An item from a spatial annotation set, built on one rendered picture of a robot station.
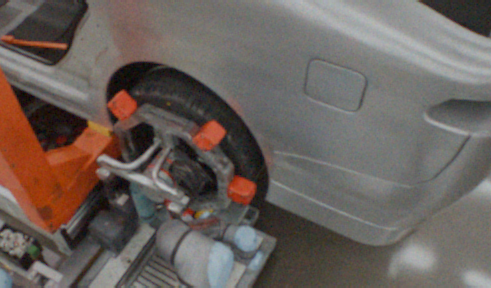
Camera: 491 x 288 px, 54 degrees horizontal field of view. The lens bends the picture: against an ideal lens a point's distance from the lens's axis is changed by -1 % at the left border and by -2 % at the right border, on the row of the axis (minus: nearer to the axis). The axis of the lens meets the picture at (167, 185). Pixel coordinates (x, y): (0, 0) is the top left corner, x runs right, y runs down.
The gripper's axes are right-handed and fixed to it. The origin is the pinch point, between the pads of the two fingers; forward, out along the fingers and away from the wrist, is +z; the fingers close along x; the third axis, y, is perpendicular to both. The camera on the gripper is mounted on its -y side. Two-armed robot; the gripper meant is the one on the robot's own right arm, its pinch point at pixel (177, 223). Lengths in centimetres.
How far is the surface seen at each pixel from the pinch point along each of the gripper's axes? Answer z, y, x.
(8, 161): 60, 26, 21
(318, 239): -42, -83, -67
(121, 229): 40, -43, -3
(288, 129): -28, 40, -30
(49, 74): 92, 12, -33
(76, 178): 60, -15, -4
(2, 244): 76, -27, 38
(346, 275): -63, -83, -54
